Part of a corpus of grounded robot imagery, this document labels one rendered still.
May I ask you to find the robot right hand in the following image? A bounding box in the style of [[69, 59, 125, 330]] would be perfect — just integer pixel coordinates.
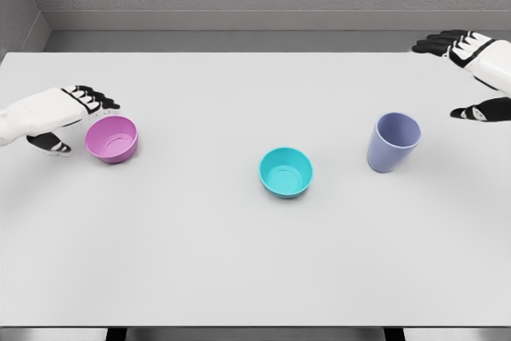
[[411, 29, 511, 122]]

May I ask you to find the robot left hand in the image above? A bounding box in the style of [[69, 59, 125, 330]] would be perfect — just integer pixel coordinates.
[[0, 85, 121, 157]]

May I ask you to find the pink bowl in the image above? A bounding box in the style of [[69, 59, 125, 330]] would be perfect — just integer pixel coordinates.
[[84, 115, 139, 165]]

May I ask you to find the lavender cup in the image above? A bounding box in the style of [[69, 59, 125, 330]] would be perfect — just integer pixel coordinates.
[[366, 112, 422, 175]]

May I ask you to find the teal bowl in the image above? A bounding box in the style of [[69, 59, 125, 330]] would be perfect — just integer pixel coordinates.
[[258, 147, 315, 200]]

